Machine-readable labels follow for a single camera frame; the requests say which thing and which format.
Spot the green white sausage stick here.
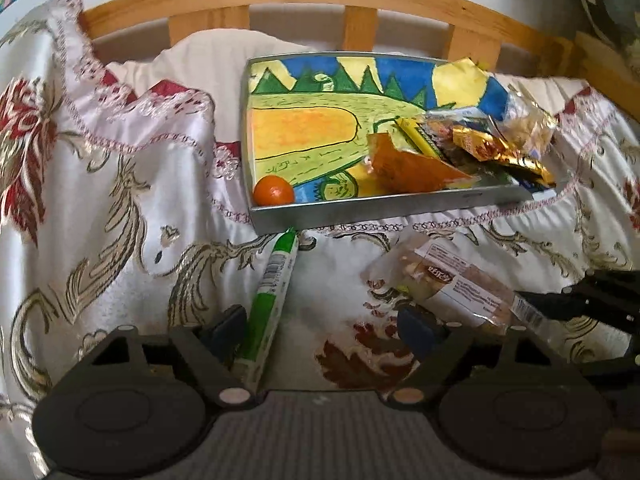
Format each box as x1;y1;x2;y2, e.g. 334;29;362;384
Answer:
232;229;298;391

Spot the clear pastry pack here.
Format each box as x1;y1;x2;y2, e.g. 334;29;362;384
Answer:
362;232;558;344

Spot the dark blue snack box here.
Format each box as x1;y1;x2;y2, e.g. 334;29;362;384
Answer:
509;171;556;200

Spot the orange tangerine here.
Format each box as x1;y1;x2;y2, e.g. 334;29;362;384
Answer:
253;174;295;207

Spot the orange snack packet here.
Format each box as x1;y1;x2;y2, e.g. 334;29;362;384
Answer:
368;133;478;194

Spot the clear bag of crackers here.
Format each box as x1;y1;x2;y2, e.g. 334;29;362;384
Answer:
499;84;559;160

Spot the gold foil snack bag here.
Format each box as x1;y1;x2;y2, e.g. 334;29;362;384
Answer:
451;125;555;188

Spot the yellow green candy pack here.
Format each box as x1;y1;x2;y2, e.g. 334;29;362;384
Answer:
395;117;445;160

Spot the dark jelly snack pack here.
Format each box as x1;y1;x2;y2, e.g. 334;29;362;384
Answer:
424;117;476;167

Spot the floral satin bed cover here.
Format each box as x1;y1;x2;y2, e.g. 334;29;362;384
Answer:
1;0;639;479

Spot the grey tray with dinosaur drawing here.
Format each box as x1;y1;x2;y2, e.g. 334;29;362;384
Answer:
242;52;560;234

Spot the camouflage fabric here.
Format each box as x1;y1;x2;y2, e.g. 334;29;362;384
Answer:
580;0;639;74

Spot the wooden bed headboard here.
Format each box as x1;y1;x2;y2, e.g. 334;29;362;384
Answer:
81;0;639;117

